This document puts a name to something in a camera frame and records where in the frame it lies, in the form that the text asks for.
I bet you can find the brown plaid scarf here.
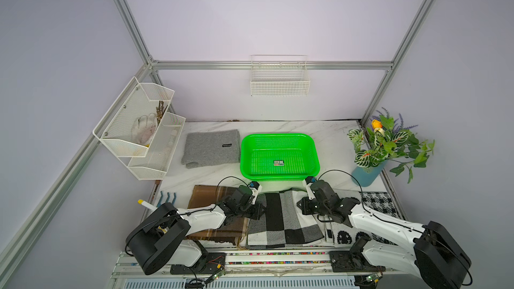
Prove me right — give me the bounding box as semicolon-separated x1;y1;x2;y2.
187;185;247;247

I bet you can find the smiley face scarf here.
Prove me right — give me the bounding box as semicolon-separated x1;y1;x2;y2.
317;189;400;247

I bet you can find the black white checked scarf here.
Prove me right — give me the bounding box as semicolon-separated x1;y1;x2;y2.
246;189;324;250

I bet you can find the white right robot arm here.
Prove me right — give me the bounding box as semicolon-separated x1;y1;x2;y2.
297;176;473;288

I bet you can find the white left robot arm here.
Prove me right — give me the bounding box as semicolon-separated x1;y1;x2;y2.
125;181;265;275

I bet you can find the green plastic basket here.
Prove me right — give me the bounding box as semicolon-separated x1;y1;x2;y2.
240;133;321;182

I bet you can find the grey folded scarf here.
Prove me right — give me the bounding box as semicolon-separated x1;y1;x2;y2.
181;129;241;169

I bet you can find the blue plastic rake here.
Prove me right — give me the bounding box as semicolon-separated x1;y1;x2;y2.
157;191;177;207

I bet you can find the artificial plant in blue vase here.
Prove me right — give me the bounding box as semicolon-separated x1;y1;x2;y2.
347;108;436;188

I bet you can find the yellow spray bottle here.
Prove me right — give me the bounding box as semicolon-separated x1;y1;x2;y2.
138;199;157;212

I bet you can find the white glove in shelf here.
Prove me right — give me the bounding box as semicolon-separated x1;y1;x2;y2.
131;113;158;147

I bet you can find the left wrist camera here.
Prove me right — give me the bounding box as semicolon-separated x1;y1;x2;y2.
248;181;262;197

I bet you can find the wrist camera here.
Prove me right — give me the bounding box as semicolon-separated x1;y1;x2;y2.
303;176;316;193
248;181;262;197

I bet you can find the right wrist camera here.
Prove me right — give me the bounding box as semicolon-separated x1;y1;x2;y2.
303;176;316;193

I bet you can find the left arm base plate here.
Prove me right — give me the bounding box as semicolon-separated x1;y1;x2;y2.
170;252;226;276

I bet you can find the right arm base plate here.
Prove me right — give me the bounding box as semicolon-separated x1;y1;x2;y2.
329;251;386;272

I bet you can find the white wire wall shelf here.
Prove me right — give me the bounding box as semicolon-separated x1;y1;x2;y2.
92;78;186;181

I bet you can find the small white wire basket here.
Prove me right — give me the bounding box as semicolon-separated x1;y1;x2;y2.
250;55;311;97

